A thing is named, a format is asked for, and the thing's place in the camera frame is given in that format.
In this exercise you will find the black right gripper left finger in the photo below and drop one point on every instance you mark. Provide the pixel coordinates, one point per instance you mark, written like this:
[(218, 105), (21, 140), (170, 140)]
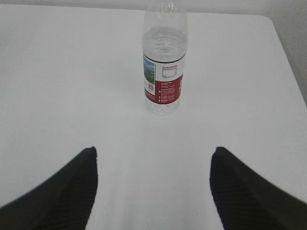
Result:
[(62, 202)]

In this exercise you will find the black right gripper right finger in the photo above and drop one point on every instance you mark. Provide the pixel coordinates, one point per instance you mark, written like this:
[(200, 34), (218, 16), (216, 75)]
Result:
[(246, 201)]

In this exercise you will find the clear plastic water bottle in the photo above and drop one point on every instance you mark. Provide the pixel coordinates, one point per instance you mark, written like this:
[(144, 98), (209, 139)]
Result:
[(164, 46)]

